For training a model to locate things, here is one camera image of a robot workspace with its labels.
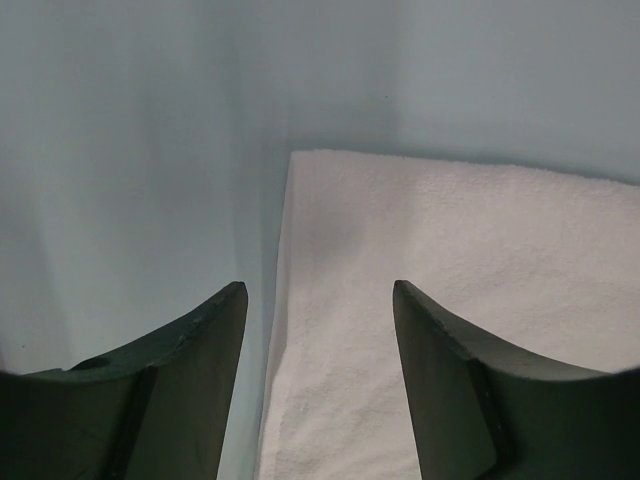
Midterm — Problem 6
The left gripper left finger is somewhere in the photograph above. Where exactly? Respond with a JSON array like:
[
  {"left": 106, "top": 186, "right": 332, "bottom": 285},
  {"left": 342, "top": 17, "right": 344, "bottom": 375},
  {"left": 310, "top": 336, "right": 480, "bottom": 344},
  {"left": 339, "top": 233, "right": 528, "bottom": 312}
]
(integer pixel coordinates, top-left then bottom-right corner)
[{"left": 1, "top": 282, "right": 248, "bottom": 479}]

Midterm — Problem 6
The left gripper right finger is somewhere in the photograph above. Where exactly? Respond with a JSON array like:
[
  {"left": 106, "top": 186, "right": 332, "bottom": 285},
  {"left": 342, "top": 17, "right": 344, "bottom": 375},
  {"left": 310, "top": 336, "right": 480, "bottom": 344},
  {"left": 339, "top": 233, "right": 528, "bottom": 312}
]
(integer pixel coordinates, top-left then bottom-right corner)
[{"left": 393, "top": 280, "right": 639, "bottom": 479}]

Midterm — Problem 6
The white towel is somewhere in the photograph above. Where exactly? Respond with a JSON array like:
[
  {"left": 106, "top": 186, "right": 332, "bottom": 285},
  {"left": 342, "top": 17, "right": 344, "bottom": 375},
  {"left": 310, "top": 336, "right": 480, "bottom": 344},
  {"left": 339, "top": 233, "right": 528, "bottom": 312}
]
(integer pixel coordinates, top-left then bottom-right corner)
[{"left": 256, "top": 150, "right": 639, "bottom": 479}]

